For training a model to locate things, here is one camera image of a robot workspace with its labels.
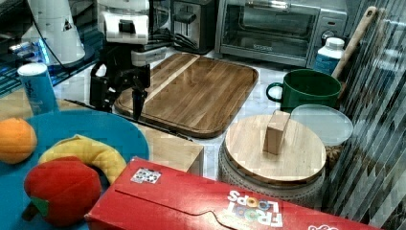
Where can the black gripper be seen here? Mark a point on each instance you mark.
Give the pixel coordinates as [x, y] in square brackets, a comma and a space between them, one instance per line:
[116, 70]

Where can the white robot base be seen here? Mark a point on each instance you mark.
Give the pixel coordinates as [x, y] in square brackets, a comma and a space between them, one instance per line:
[53, 30]

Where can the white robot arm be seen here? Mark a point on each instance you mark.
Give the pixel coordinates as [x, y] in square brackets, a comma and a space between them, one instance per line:
[127, 22]

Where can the yellow plush banana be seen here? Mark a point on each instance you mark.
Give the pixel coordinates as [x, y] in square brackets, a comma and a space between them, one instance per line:
[89, 152]

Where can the brown wooden cutting board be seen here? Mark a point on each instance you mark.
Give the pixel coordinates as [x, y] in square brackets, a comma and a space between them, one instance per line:
[195, 95]

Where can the blue cylindrical can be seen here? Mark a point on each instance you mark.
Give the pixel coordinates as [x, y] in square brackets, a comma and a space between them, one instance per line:
[38, 87]

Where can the red Froot Loops box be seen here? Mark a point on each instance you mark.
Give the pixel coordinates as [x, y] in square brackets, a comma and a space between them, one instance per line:
[148, 196]

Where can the silver toaster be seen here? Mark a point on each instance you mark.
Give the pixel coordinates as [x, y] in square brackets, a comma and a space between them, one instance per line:
[193, 25]

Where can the red plush apple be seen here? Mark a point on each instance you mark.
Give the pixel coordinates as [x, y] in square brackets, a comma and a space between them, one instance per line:
[63, 190]

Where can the orange plush fruit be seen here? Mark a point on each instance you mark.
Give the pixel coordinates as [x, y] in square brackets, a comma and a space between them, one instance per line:
[17, 140]

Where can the round wooden lid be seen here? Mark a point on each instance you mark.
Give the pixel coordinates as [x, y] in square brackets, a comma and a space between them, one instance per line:
[275, 149]

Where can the green mug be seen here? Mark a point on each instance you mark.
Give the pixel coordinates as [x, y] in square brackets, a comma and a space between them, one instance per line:
[304, 86]

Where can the silver toaster oven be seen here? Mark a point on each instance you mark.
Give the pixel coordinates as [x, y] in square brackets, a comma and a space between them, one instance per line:
[283, 31]

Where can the white pill bottle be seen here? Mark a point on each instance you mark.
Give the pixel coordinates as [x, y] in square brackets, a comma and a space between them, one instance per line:
[329, 55]

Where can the white patterned round container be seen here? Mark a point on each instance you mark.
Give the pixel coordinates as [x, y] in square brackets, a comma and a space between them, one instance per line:
[307, 194]

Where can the wooden utensil handle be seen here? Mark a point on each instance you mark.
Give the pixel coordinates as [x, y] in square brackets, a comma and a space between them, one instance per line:
[360, 31]

